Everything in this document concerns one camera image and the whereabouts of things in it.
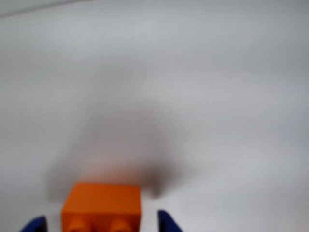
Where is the orange 2x2 block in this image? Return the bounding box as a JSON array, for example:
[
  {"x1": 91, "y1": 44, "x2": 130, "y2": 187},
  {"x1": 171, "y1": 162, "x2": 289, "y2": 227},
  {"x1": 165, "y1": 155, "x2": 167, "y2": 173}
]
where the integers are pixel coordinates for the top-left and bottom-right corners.
[{"x1": 60, "y1": 181, "x2": 142, "y2": 232}]

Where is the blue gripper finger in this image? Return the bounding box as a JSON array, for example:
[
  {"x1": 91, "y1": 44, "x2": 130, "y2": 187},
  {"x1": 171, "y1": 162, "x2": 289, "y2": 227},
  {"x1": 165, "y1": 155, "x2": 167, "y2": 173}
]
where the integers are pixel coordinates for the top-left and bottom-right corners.
[
  {"x1": 19, "y1": 215, "x2": 47, "y2": 232},
  {"x1": 157, "y1": 209, "x2": 184, "y2": 232}
]

